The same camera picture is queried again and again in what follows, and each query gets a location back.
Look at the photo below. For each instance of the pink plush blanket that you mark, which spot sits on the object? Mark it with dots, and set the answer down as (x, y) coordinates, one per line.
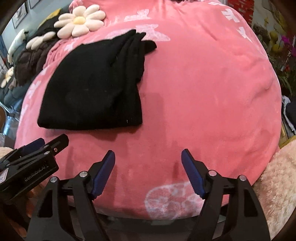
(209, 87)

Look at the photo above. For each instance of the black knit garment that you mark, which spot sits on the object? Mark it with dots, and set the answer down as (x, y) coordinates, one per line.
(95, 85)

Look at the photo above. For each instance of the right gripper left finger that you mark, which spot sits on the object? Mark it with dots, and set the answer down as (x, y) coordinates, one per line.
(99, 174)

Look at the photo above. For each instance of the dark brown quilted pillow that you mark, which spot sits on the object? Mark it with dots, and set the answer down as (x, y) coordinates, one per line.
(30, 62)

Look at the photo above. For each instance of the white daisy flower pillow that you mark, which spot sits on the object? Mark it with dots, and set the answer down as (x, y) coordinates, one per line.
(80, 22)

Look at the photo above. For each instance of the white plush toy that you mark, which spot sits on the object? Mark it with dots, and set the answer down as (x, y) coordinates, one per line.
(18, 40)

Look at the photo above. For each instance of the white fluffy rug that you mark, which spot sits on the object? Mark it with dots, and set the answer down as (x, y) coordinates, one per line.
(275, 189)

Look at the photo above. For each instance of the flower arrangement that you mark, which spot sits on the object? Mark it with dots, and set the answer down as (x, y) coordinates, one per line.
(281, 53)

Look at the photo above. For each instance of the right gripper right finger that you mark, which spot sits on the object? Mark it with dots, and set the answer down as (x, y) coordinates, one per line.
(196, 172)

